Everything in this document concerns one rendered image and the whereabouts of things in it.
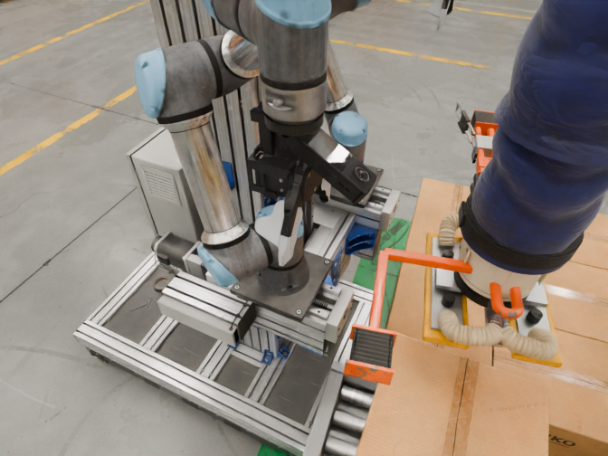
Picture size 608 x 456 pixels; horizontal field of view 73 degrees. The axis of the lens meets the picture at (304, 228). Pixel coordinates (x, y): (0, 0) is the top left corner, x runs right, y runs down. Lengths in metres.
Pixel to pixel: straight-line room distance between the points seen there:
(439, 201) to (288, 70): 1.89
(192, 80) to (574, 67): 0.62
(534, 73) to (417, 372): 0.76
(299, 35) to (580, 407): 1.59
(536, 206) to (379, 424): 0.61
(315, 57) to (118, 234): 2.65
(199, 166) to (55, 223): 2.46
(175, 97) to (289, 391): 1.39
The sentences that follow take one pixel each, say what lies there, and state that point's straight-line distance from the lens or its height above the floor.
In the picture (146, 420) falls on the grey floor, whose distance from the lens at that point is 2.22.
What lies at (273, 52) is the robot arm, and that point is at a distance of 0.45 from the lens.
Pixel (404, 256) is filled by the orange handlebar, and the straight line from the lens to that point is 0.96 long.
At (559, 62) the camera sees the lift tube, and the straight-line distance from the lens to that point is 0.70.
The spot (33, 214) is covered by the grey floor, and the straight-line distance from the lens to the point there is 3.45.
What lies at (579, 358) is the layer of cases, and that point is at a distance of 1.90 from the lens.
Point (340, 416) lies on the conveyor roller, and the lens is 1.52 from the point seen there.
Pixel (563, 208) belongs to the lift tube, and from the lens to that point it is 0.81.
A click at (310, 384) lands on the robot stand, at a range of 1.93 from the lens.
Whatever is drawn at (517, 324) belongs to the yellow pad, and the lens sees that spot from 1.08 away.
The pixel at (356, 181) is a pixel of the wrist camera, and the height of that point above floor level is 1.65.
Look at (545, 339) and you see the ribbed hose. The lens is 1.01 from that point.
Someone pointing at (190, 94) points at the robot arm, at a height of 1.59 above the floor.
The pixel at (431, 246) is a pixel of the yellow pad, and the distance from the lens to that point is 1.17.
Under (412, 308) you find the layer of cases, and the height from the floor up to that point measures 0.54.
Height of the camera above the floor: 1.97
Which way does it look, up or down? 45 degrees down
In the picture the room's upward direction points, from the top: straight up
